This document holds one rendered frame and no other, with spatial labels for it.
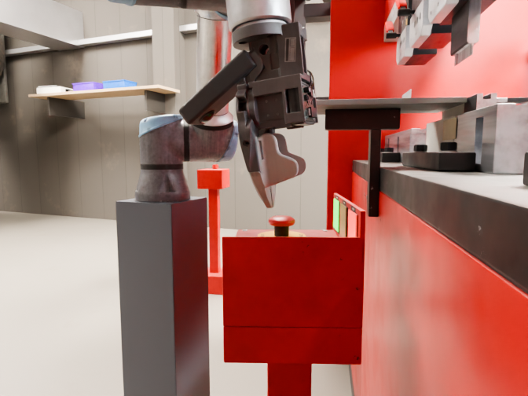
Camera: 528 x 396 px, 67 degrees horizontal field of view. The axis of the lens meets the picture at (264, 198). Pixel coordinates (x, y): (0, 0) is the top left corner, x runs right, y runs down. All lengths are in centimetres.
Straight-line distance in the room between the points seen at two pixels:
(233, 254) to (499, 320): 27
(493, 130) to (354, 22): 120
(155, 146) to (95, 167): 484
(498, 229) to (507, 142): 36
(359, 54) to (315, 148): 268
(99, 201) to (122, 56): 195
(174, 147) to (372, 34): 99
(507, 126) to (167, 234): 77
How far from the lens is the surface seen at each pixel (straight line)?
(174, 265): 106
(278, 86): 46
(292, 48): 48
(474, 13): 86
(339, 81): 171
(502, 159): 63
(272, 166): 48
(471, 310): 33
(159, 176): 109
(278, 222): 57
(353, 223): 48
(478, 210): 32
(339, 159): 169
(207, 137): 108
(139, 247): 111
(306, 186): 437
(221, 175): 248
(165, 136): 109
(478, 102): 75
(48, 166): 656
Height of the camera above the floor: 90
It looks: 6 degrees down
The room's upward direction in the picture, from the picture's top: straight up
